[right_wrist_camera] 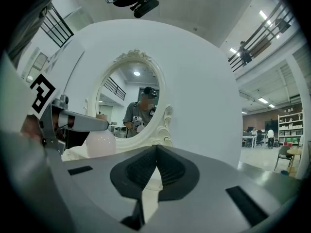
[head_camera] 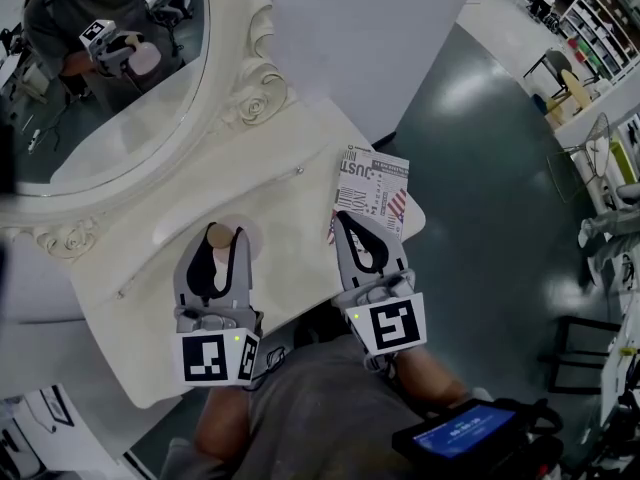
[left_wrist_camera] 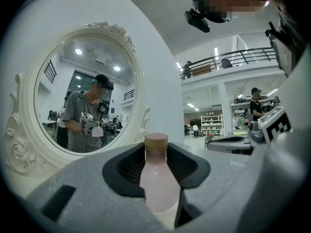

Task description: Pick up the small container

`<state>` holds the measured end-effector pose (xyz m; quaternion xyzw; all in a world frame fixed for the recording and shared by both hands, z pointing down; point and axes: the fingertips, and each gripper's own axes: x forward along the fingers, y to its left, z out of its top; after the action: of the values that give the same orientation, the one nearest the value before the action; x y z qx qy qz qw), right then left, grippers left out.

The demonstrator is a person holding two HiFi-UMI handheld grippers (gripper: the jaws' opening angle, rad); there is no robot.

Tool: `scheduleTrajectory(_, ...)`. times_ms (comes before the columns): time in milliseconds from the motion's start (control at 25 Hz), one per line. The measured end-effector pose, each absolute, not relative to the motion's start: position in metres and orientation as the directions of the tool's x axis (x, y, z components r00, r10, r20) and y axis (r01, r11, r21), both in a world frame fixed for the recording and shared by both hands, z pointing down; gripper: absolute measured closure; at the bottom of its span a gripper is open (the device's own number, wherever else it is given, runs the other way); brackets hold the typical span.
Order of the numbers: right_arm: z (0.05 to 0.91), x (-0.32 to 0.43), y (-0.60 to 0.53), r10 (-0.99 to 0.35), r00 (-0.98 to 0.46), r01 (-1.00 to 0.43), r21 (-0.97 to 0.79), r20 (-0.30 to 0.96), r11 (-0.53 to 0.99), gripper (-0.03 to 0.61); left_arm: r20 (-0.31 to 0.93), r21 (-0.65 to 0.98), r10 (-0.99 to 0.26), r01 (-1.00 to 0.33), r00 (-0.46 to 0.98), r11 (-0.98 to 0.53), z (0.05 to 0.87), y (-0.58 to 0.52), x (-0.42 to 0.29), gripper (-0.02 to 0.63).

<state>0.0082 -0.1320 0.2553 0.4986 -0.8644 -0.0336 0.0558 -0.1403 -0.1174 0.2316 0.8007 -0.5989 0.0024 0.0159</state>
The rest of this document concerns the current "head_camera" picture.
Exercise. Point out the dark padded chair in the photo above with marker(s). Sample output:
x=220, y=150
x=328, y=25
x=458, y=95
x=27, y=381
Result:
x=555, y=65

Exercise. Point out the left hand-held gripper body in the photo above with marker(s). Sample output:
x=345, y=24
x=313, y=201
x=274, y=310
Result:
x=210, y=353

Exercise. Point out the round wooden side table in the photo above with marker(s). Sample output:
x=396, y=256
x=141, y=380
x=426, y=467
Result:
x=575, y=88

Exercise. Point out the newspaper print flat box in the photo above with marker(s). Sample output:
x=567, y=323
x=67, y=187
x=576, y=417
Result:
x=375, y=183

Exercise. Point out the black framed picture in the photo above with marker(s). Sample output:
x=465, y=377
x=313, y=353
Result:
x=57, y=405

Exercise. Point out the black metal frame rack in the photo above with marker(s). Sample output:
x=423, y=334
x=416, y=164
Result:
x=557, y=363

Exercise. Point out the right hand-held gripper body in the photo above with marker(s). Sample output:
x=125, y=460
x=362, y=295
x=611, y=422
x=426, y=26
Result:
x=395, y=325

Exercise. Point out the person's grey shirt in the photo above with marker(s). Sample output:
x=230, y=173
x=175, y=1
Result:
x=320, y=408

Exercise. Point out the white side cabinet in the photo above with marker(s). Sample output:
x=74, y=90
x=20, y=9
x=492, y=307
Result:
x=45, y=363

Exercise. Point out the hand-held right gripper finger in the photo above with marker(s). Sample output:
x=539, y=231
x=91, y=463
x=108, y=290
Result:
x=396, y=255
x=347, y=263

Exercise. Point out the oval mirror with white frame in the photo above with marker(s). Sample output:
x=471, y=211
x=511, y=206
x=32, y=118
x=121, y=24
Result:
x=225, y=93

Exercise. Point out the lime green box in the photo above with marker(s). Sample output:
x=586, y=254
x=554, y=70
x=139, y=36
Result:
x=616, y=158

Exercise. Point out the white storage shelf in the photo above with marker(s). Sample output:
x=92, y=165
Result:
x=597, y=28

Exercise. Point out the white carved dressing table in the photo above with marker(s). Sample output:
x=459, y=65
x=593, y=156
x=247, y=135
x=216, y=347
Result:
x=280, y=208

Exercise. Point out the person's left forearm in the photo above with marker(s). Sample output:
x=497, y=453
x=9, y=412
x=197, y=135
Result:
x=222, y=418

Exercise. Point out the person's right forearm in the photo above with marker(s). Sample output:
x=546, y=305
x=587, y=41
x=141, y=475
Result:
x=430, y=378

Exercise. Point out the black device with blue screen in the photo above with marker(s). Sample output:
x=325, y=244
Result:
x=460, y=430

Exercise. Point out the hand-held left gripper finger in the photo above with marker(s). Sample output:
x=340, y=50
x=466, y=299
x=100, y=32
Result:
x=182, y=283
x=242, y=278

